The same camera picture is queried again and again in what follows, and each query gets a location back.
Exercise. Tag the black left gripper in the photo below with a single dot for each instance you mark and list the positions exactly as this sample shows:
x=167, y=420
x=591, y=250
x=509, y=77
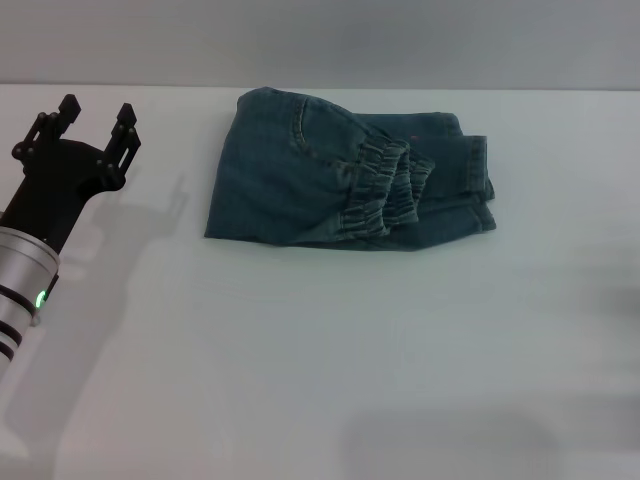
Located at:
x=55, y=190

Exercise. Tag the blue denim shorts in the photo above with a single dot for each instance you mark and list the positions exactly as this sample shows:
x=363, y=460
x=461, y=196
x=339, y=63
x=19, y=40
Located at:
x=300, y=190

